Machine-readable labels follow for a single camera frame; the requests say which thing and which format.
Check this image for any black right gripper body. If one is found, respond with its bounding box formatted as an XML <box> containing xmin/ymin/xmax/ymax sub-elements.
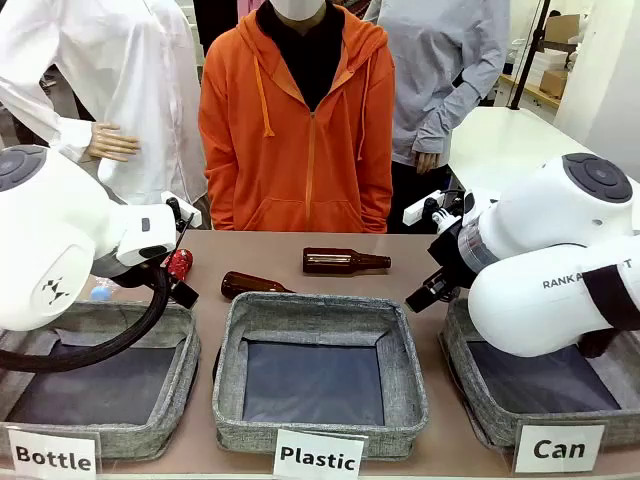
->
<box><xmin>427</xmin><ymin>220</ymin><xmax>482</xmax><ymax>292</ymax></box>

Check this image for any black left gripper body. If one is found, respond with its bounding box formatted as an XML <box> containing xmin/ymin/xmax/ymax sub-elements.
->
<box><xmin>110</xmin><ymin>252</ymin><xmax>177</xmax><ymax>292</ymax></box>

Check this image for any crushed red can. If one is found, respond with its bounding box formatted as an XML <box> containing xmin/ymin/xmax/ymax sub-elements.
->
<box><xmin>167</xmin><ymin>248</ymin><xmax>195</xmax><ymax>283</ymax></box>

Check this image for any brown glass bottle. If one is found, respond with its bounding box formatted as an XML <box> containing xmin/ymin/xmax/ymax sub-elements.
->
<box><xmin>220</xmin><ymin>271</ymin><xmax>297</xmax><ymax>302</ymax></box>
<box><xmin>301</xmin><ymin>247</ymin><xmax>393</xmax><ymax>276</ymax></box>

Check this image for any person's right forearm orange sleeve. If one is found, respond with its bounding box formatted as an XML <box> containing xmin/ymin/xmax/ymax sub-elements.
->
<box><xmin>203</xmin><ymin>144</ymin><xmax>246</xmax><ymax>232</ymax></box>

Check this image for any person's left forearm orange sleeve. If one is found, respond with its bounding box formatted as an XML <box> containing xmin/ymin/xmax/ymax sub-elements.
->
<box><xmin>357</xmin><ymin>144</ymin><xmax>397</xmax><ymax>234</ymax></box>

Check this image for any grey basket labelled Bottle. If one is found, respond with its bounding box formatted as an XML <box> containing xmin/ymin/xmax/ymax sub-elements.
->
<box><xmin>0</xmin><ymin>298</ymin><xmax>202</xmax><ymax>462</ymax></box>

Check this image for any grey basket labelled Plastic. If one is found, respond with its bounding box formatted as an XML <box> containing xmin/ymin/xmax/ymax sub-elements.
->
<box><xmin>211</xmin><ymin>291</ymin><xmax>431</xmax><ymax>459</ymax></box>

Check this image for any grey basket labelled Can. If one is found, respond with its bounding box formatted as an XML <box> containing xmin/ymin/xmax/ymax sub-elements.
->
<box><xmin>438</xmin><ymin>297</ymin><xmax>640</xmax><ymax>451</ymax></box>

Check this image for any white Can label card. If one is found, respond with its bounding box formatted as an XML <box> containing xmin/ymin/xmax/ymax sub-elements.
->
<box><xmin>514</xmin><ymin>424</ymin><xmax>606</xmax><ymax>474</ymax></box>

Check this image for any white background table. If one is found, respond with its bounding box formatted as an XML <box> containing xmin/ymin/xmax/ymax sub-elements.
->
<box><xmin>446</xmin><ymin>105</ymin><xmax>640</xmax><ymax>202</ymax></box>

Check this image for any beige mannequin hand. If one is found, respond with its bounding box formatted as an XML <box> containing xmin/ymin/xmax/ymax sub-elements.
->
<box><xmin>89</xmin><ymin>122</ymin><xmax>142</xmax><ymax>163</ymax></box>

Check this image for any person in orange hoodie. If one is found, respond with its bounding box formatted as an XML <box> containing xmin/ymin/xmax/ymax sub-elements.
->
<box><xmin>197</xmin><ymin>0</ymin><xmax>397</xmax><ymax>235</ymax></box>

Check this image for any mannequin in grey shirt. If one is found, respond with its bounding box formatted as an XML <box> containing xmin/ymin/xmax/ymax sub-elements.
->
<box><xmin>363</xmin><ymin>0</ymin><xmax>512</xmax><ymax>235</ymax></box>

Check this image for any white Plastic label card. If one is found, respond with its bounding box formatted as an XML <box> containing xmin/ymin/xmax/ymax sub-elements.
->
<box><xmin>273</xmin><ymin>428</ymin><xmax>367</xmax><ymax>479</ymax></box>

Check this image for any white Bottle label card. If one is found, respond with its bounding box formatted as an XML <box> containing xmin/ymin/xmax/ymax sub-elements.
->
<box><xmin>6</xmin><ymin>426</ymin><xmax>100</xmax><ymax>477</ymax></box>

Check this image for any small closed cardboard box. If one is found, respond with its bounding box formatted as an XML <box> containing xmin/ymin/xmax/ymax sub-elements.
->
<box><xmin>538</xmin><ymin>69</ymin><xmax>570</xmax><ymax>99</ymax></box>

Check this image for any mannequin in white shirt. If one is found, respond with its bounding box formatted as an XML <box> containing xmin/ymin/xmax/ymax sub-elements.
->
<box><xmin>0</xmin><ymin>0</ymin><xmax>210</xmax><ymax>207</ymax></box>

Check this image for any black stand pole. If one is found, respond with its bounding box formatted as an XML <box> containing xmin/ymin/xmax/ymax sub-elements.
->
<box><xmin>506</xmin><ymin>0</ymin><xmax>552</xmax><ymax>111</ymax></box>

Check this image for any stack of white boxes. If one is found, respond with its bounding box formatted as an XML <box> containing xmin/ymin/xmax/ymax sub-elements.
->
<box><xmin>528</xmin><ymin>46</ymin><xmax>577</xmax><ymax>87</ymax></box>

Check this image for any open cardboard box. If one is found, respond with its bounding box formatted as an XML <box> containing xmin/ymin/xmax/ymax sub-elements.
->
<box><xmin>543</xmin><ymin>13</ymin><xmax>582</xmax><ymax>45</ymax></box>

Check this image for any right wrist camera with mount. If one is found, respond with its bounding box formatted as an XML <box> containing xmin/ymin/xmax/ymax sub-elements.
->
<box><xmin>402</xmin><ymin>189</ymin><xmax>465</xmax><ymax>232</ymax></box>

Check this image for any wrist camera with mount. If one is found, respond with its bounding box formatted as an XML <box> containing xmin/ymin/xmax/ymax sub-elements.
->
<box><xmin>161</xmin><ymin>192</ymin><xmax>203</xmax><ymax>229</ymax></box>
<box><xmin>402</xmin><ymin>189</ymin><xmax>465</xmax><ymax>232</ymax></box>

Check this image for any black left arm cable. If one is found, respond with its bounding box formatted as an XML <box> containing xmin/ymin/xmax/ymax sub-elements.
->
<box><xmin>0</xmin><ymin>264</ymin><xmax>172</xmax><ymax>374</ymax></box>

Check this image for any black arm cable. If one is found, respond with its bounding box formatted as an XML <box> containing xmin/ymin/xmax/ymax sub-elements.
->
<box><xmin>579</xmin><ymin>263</ymin><xmax>640</xmax><ymax>359</ymax></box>
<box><xmin>0</xmin><ymin>264</ymin><xmax>172</xmax><ymax>374</ymax></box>

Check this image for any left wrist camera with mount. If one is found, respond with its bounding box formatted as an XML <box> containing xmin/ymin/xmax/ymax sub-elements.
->
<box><xmin>161</xmin><ymin>192</ymin><xmax>203</xmax><ymax>229</ymax></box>

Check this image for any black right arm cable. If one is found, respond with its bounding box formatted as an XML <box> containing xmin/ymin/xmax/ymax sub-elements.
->
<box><xmin>579</xmin><ymin>263</ymin><xmax>640</xmax><ymax>359</ymax></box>

